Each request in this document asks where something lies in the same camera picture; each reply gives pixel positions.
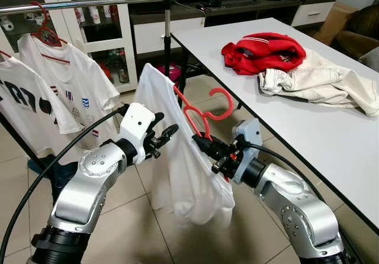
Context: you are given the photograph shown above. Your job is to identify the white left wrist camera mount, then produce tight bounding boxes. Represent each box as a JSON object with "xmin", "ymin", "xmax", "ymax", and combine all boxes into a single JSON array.
[{"xmin": 120, "ymin": 103, "xmax": 156, "ymax": 164}]

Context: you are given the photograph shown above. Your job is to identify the cream jacket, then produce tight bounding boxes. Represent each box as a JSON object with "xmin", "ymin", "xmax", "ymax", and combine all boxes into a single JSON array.
[{"xmin": 258, "ymin": 48, "xmax": 379, "ymax": 118}]

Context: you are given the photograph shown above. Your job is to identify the low TV cabinet white drawers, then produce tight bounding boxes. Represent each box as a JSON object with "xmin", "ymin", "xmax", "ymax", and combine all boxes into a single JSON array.
[{"xmin": 127, "ymin": 0, "xmax": 338, "ymax": 54}]

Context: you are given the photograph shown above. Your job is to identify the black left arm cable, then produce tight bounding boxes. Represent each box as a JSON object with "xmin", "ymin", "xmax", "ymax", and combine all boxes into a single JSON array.
[{"xmin": 0, "ymin": 105, "xmax": 130, "ymax": 264}]

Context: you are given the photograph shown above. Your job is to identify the red jacket white stripes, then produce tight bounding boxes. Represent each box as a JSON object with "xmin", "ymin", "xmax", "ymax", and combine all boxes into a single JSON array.
[{"xmin": 221, "ymin": 32, "xmax": 307, "ymax": 76}]

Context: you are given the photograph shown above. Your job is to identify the large white table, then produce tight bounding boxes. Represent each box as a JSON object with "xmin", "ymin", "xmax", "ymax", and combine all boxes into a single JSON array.
[{"xmin": 171, "ymin": 17, "xmax": 379, "ymax": 232}]

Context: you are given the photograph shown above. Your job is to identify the white T-shirt black letters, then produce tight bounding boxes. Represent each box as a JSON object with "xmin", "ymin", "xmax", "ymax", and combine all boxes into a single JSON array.
[{"xmin": 0, "ymin": 54, "xmax": 72, "ymax": 158}]

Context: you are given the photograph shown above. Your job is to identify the silver clothes rail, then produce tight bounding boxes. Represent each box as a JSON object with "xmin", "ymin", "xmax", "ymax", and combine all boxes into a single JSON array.
[{"xmin": 0, "ymin": 0, "xmax": 178, "ymax": 14}]

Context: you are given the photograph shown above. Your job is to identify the pink round appliance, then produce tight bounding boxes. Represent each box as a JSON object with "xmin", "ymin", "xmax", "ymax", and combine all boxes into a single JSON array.
[{"xmin": 155, "ymin": 63, "xmax": 183, "ymax": 84}]

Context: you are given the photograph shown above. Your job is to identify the silver black rack pole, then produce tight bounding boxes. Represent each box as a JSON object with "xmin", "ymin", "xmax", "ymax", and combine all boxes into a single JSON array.
[{"xmin": 162, "ymin": 0, "xmax": 176, "ymax": 82}]

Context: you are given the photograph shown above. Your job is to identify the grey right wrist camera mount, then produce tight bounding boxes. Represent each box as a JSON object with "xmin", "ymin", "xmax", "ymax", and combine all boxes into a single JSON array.
[{"xmin": 232, "ymin": 119, "xmax": 263, "ymax": 183}]

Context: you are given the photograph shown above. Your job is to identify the white T-shirt with badges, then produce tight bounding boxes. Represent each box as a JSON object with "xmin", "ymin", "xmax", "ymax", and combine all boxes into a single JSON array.
[{"xmin": 18, "ymin": 33, "xmax": 122, "ymax": 152}]

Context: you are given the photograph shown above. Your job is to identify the tan cardboard box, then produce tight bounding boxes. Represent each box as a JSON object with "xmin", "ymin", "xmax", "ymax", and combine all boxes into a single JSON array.
[{"xmin": 313, "ymin": 2, "xmax": 356, "ymax": 46}]

